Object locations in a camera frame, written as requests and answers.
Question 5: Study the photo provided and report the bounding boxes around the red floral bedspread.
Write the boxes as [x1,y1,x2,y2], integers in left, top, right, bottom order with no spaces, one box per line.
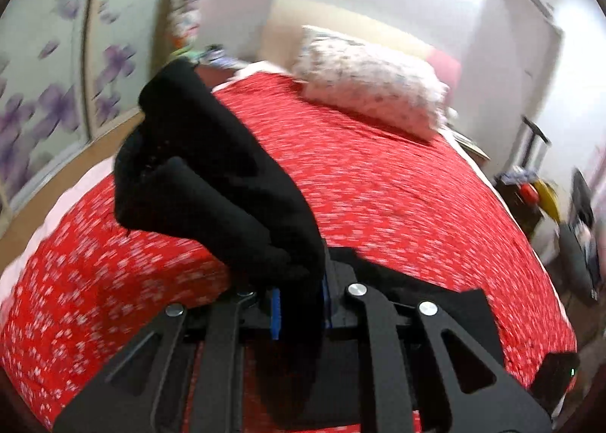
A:
[0,70,578,433]

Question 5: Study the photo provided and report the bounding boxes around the wardrobe with purple flowers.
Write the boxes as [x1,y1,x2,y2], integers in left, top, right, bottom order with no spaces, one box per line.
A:
[0,0,190,216]

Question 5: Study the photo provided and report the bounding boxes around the yellow bag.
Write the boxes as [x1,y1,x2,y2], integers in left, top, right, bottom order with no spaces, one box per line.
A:
[535,180,562,220]

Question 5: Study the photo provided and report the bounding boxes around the floral print pillow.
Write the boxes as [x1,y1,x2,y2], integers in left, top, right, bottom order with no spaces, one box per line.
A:
[290,25,450,142]

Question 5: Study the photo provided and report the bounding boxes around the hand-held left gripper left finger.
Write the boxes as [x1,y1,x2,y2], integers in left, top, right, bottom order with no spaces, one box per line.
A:
[52,288,285,433]

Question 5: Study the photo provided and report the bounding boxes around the grey puffer jacket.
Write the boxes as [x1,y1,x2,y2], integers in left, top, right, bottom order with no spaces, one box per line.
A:
[559,168,602,306]

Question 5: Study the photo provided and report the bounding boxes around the white door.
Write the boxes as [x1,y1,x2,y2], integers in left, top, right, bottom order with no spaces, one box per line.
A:
[466,0,566,169]

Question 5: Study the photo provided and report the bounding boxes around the cream and pink headboard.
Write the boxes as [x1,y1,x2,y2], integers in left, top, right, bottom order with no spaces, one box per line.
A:
[258,0,462,83]

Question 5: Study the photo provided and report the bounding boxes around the black pants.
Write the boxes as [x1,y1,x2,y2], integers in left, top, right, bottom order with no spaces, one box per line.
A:
[112,59,505,431]

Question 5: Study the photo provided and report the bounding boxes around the wooden nightstand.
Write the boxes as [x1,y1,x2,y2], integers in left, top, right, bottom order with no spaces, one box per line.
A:
[450,127,490,164]

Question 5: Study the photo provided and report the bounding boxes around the cluttered nightstand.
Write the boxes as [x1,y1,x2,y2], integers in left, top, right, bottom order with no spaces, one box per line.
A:
[189,47,247,74]

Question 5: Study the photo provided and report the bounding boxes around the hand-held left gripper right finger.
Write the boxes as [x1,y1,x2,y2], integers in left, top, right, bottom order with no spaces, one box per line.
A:
[322,263,554,433]

